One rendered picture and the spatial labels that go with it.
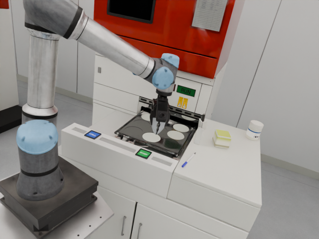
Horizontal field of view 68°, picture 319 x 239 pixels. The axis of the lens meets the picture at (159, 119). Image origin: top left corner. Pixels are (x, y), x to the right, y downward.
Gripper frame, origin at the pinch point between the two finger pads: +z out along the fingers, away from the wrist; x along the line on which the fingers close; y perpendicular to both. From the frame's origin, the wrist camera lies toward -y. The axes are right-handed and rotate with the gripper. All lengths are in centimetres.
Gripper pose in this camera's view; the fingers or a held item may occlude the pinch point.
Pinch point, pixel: (156, 132)
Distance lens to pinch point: 109.5
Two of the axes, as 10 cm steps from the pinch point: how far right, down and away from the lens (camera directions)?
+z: -1.8, 8.9, 4.2
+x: -9.8, -1.1, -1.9
